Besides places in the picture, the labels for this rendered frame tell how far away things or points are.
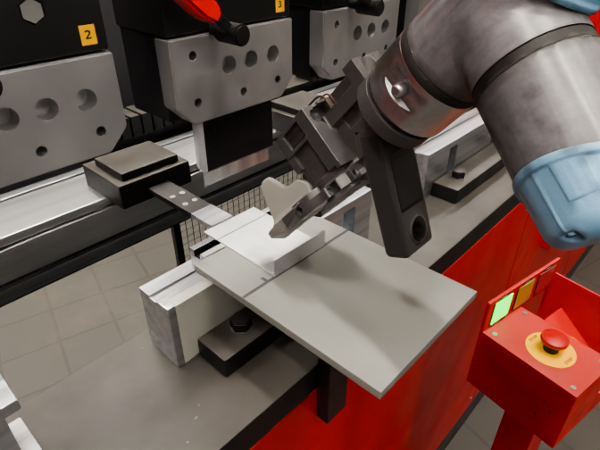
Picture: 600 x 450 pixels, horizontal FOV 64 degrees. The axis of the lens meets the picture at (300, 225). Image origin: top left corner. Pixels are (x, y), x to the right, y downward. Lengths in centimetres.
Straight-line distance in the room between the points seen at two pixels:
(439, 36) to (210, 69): 22
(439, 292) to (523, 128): 28
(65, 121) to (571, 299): 83
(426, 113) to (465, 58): 5
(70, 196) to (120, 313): 132
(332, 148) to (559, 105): 20
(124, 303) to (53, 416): 152
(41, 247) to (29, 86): 40
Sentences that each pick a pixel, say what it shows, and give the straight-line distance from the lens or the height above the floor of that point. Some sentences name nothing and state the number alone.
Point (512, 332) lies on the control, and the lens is 86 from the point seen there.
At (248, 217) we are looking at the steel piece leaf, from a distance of 65.
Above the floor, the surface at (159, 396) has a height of 87.
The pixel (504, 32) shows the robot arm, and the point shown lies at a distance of 31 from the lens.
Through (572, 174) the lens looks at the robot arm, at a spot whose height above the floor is 123.
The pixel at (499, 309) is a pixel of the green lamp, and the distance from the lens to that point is 84.
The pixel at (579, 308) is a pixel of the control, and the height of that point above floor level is 77.
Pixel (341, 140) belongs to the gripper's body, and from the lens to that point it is 43.
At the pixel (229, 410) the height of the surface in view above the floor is 87.
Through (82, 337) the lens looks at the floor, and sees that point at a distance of 205.
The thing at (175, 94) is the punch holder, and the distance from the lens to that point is 46.
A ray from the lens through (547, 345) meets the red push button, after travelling 83.
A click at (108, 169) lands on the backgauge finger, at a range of 76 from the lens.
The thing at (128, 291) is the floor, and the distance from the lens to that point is 219.
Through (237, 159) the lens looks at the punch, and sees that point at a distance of 57.
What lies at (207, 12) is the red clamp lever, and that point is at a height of 128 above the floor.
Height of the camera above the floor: 134
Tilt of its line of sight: 33 degrees down
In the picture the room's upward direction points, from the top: straight up
